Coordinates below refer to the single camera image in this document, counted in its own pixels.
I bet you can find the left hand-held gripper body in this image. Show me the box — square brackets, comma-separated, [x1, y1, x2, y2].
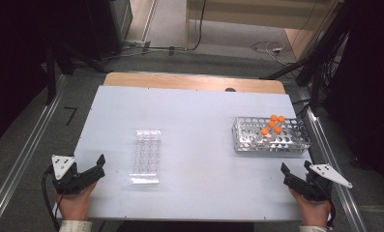
[51, 155, 91, 195]

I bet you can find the dark curtain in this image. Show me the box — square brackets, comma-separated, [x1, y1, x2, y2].
[0, 0, 96, 152]
[321, 0, 384, 196]

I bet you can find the white coiled cable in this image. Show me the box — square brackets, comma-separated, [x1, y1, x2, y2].
[251, 40, 298, 68]

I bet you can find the black hanging cable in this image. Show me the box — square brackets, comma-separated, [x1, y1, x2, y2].
[191, 0, 208, 52]

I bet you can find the black cabinet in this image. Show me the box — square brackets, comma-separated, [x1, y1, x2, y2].
[82, 0, 134, 61]

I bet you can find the person's right hand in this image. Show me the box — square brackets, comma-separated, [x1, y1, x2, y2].
[288, 188, 333, 228]

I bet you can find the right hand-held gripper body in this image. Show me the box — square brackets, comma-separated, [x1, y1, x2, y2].
[282, 162, 354, 203]

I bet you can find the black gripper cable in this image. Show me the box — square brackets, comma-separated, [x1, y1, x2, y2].
[41, 164, 62, 232]
[326, 196, 338, 228]

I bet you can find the wooden shelf unit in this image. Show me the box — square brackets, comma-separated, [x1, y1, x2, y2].
[184, 0, 342, 61]

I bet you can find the person's left hand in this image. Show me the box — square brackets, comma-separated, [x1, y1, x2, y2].
[54, 181, 99, 222]

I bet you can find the aluminium rail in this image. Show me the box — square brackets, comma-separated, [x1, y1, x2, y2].
[304, 105, 369, 232]
[0, 74, 68, 232]

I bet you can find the clear plastic tube rack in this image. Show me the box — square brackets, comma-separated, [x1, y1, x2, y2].
[129, 129, 162, 186]

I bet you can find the black metal stand with cables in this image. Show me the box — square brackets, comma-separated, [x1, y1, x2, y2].
[259, 0, 353, 112]

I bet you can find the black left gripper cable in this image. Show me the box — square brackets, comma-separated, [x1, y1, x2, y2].
[41, 164, 62, 232]

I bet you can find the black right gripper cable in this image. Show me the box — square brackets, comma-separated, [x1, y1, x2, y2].
[326, 196, 338, 228]

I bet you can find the metal tube rack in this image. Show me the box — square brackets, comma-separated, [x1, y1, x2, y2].
[231, 116, 312, 154]

